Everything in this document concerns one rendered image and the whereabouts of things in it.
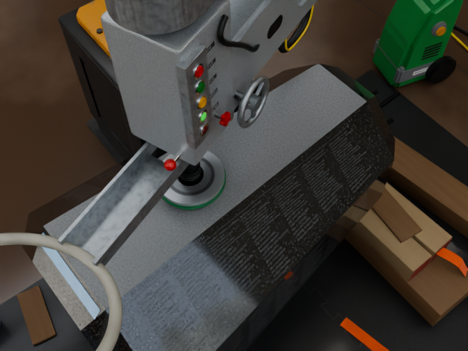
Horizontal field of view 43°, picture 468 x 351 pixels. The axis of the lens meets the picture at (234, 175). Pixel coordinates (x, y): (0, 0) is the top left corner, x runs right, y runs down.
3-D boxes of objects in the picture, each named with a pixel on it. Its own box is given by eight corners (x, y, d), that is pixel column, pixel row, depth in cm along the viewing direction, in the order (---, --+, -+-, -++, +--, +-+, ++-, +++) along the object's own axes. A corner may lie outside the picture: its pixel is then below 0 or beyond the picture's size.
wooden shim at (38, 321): (17, 296, 261) (16, 294, 259) (39, 285, 263) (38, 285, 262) (33, 345, 248) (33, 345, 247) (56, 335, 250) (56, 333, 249)
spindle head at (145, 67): (203, 60, 182) (191, -71, 145) (264, 88, 175) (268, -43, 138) (131, 140, 166) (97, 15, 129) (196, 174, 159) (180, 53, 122)
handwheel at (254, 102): (241, 90, 171) (240, 53, 159) (271, 104, 168) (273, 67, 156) (213, 125, 165) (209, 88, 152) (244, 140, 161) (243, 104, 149)
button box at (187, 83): (205, 124, 151) (196, 41, 128) (213, 128, 150) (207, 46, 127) (186, 145, 148) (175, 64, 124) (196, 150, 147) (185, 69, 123)
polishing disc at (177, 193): (238, 180, 185) (238, 177, 184) (184, 219, 177) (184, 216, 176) (196, 138, 194) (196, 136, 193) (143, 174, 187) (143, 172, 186)
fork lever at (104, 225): (203, 76, 184) (201, 64, 180) (255, 100, 178) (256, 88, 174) (51, 243, 150) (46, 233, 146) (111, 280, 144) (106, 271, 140)
